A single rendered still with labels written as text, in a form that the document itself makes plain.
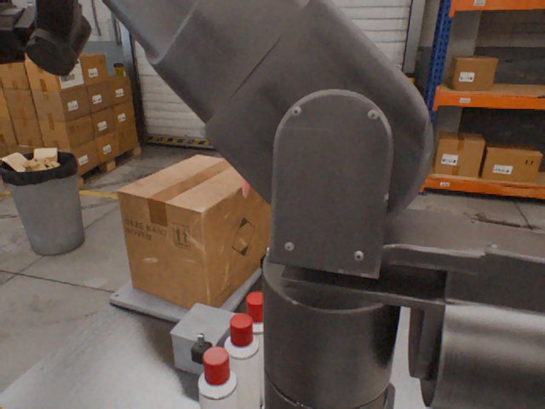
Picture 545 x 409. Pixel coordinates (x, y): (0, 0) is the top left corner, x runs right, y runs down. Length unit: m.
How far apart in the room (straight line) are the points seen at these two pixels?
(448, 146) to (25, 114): 3.71
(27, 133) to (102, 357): 3.48
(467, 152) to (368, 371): 3.81
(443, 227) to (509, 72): 4.50
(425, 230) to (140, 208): 0.83
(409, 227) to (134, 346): 0.85
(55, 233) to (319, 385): 2.94
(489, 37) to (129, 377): 4.23
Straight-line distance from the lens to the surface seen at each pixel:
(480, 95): 3.77
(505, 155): 4.00
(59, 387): 0.95
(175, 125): 5.14
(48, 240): 3.10
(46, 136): 4.17
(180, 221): 0.88
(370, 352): 0.16
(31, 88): 4.15
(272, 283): 0.16
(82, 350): 1.00
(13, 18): 0.90
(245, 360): 0.62
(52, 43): 0.82
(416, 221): 0.17
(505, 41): 4.62
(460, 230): 0.17
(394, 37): 4.38
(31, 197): 2.96
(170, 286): 1.00
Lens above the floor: 1.48
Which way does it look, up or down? 25 degrees down
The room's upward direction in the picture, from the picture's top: straight up
